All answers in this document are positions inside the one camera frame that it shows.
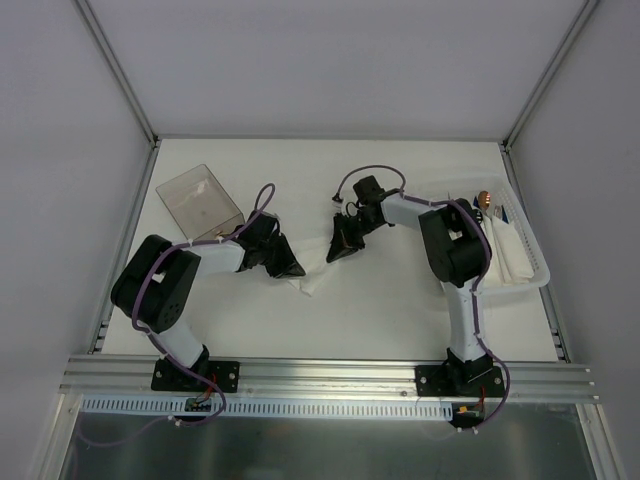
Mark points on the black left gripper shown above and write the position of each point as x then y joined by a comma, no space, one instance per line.
273,248

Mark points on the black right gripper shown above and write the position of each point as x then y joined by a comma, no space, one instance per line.
350,228

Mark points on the white paper napkin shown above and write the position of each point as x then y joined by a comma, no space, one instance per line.
311,255

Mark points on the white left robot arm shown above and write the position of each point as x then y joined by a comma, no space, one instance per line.
153,289

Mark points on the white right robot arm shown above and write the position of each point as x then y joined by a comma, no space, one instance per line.
457,251

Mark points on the smoked clear plastic box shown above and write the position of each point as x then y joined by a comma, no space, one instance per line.
199,204

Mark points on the white plastic basket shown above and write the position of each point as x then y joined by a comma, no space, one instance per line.
504,204

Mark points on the folded white napkins stack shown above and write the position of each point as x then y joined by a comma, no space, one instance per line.
509,264

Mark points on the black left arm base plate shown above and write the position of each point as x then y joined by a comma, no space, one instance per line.
167,377

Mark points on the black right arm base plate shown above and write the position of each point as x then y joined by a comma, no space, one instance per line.
435,381

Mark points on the white slotted cable duct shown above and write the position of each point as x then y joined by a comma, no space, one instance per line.
269,408

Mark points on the left aluminium frame post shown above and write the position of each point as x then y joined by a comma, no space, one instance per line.
108,54

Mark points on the aluminium frame post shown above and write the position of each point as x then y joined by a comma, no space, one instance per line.
108,54
551,69

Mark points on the right aluminium frame post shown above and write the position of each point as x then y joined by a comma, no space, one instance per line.
551,69

